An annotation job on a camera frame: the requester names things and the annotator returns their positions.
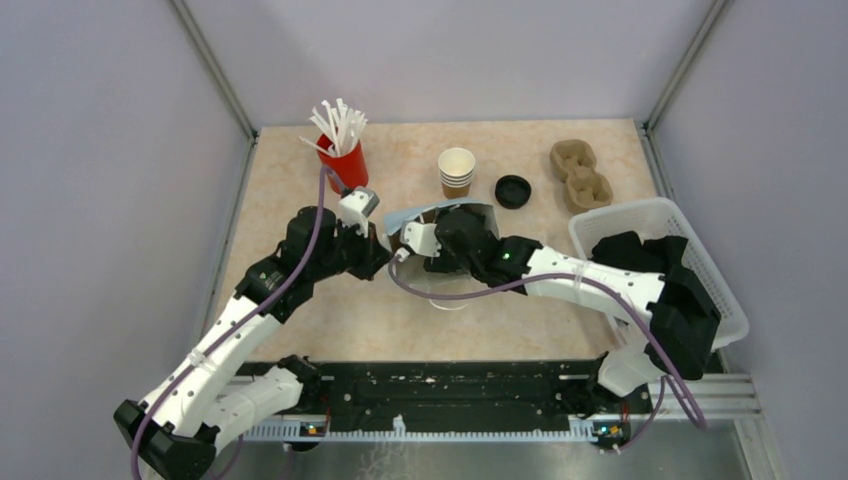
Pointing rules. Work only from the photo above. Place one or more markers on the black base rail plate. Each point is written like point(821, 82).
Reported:
point(462, 397)

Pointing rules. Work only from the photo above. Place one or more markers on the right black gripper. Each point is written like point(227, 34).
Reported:
point(442, 262)

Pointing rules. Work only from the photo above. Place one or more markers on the stack of black lids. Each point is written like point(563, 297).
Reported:
point(512, 191)

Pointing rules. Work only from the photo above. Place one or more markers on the black cloth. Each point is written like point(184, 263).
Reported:
point(629, 252)

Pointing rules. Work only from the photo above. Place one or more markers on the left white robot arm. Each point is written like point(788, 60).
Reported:
point(179, 428)

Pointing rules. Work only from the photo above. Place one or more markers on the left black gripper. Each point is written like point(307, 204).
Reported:
point(373, 254)

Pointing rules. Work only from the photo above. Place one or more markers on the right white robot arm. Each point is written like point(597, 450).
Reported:
point(674, 315)

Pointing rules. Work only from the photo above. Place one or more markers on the red straw holder cup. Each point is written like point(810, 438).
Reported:
point(351, 168)

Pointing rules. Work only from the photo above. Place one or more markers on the stack of paper cups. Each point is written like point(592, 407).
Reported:
point(456, 171)

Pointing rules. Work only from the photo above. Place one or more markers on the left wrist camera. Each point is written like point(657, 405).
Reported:
point(355, 207)

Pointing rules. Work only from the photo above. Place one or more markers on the white plastic basket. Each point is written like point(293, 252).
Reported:
point(652, 219)

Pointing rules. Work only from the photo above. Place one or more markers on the light blue paper bag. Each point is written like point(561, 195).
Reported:
point(440, 290)

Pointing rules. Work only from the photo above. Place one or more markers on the white wrapped straws bundle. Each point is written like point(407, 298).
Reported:
point(341, 124)

